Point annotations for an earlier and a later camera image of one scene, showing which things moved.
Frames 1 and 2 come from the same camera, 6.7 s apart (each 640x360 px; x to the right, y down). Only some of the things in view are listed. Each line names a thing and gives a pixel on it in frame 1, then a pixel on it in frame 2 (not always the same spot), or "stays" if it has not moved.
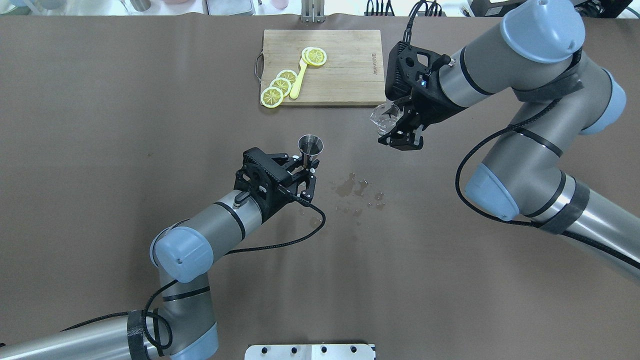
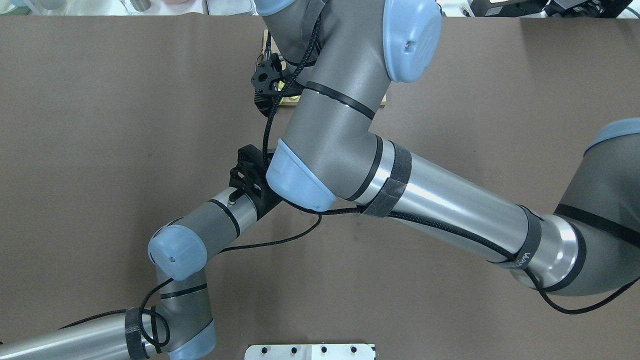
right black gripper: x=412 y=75 → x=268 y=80
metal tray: x=224 y=7 stays
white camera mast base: x=310 y=352 stays
